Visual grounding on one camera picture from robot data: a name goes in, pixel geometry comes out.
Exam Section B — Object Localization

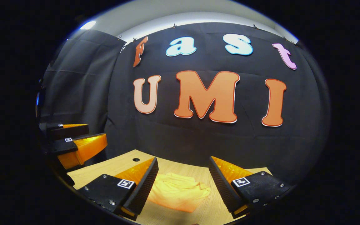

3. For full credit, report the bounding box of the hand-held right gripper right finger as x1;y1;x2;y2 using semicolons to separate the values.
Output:
208;156;294;219

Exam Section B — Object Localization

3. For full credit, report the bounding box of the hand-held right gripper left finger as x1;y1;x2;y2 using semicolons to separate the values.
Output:
77;157;159;221

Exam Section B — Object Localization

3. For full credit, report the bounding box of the orange T-shirt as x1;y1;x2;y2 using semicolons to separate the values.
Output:
147;172;212;213

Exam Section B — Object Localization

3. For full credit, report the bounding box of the black backdrop cloth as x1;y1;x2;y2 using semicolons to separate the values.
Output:
38;22;330;185

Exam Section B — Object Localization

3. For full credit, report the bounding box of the ceiling light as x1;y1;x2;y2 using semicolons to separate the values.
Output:
80;20;97;30

